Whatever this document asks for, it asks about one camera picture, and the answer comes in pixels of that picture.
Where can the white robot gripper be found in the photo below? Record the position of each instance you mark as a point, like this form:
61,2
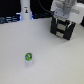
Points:
65,10

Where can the black kcup holder drawer box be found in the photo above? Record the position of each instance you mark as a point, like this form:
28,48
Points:
62,28

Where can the green lid kcup pod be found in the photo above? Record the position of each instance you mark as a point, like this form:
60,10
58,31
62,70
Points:
28,59

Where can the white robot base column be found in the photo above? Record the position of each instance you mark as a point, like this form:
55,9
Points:
26,13

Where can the black equipment with blue light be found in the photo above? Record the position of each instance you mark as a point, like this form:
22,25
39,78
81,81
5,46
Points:
9,19

